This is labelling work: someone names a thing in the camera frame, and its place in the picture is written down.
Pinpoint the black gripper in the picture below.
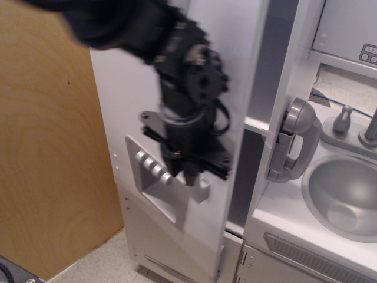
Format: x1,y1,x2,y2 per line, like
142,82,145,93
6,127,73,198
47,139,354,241
138,110,233,187

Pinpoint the grey fridge door handle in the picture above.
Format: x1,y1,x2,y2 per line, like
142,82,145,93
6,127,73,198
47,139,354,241
190,173,210,203

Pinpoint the white toy fridge door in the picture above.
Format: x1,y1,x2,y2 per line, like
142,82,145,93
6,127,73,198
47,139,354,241
90,1,269,282

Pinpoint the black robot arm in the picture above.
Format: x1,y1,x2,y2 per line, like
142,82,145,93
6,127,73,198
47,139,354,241
32,1,230,186

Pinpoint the grey ice dispenser panel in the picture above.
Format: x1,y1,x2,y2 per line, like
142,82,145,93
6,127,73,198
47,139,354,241
125,136,190,229

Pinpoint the white lower freezer door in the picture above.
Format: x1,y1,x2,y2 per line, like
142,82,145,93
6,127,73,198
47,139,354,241
118,189,243,282

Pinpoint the plywood board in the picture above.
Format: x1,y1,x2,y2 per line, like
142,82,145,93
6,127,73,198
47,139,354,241
1,1,123,279

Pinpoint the grey toy telephone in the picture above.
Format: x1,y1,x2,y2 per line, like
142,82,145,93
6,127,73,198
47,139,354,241
267,98,322,183

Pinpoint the white toy kitchen cabinet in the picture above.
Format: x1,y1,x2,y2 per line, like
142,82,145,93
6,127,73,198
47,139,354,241
220,1,376,282

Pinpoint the grey toy sink basin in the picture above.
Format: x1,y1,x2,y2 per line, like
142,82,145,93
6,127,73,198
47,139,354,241
301,155,376,243

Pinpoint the grey toy faucet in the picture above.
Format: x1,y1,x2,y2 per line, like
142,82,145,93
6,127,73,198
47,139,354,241
320,105,376,160

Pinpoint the black equipment base corner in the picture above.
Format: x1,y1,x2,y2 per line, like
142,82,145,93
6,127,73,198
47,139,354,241
1,256,45,283

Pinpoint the toy microwave with keypad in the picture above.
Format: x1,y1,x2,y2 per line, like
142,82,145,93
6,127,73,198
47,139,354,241
309,1,376,78

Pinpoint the grey lower door handle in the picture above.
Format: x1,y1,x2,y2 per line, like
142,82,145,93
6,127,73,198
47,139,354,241
215,245,225,282

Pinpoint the blue cable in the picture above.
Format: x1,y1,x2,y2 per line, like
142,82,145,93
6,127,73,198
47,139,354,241
309,92,375,119

